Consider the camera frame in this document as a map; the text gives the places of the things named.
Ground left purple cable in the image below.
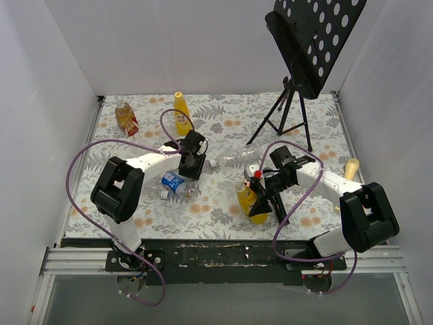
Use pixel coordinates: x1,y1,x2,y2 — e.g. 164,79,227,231
66,110,192,307

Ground tall yellow juice bottle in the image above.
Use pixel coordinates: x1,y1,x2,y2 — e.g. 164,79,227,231
173,91,192,136

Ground floral patterned table mat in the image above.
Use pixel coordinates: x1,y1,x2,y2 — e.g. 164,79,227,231
64,93,352,240

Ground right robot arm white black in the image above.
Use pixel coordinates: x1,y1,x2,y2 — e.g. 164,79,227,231
246,146,400,269

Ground clear crushed plastic bottle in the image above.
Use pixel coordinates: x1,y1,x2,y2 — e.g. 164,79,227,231
210,144,261,168

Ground black front base bar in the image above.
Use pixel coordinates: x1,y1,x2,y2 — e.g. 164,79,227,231
104,238,359,287

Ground yellow honey pomelo bottle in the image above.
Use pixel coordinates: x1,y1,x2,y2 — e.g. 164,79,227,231
235,181,268,225

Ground black silver microphone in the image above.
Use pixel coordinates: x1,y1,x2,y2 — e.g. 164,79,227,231
271,193,289,226

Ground blue label crushed water bottle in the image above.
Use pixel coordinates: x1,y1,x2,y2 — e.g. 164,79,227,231
160,171,198,200

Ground purple cable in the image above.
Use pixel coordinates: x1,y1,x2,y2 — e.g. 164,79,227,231
262,141,359,295
66,110,192,307

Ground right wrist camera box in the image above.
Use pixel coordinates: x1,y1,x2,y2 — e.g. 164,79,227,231
244,164,262,181

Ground beige cone object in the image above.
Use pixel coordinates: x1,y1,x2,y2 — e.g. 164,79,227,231
344,158,360,181

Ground brown tea bottle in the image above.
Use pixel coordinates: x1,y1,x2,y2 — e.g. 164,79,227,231
114,100,139,137

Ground black perforated music stand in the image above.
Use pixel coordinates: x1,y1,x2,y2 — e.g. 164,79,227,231
258,0,366,139

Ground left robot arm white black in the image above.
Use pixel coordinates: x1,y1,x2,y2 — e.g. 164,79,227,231
91,130,208,271

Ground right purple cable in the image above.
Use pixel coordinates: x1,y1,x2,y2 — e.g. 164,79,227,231
262,141,359,295

